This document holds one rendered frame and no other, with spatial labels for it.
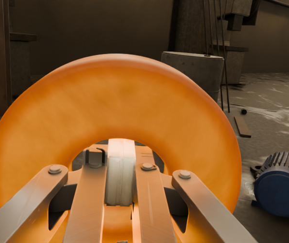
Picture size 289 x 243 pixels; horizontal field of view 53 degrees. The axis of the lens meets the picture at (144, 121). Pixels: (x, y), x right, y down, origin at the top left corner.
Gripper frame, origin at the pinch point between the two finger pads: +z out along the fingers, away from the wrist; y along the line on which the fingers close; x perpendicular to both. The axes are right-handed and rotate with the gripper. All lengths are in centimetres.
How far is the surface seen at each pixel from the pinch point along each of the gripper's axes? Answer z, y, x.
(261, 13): 1132, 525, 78
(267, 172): 130, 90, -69
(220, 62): 237, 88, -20
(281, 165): 137, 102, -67
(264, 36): 1158, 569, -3
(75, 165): 189, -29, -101
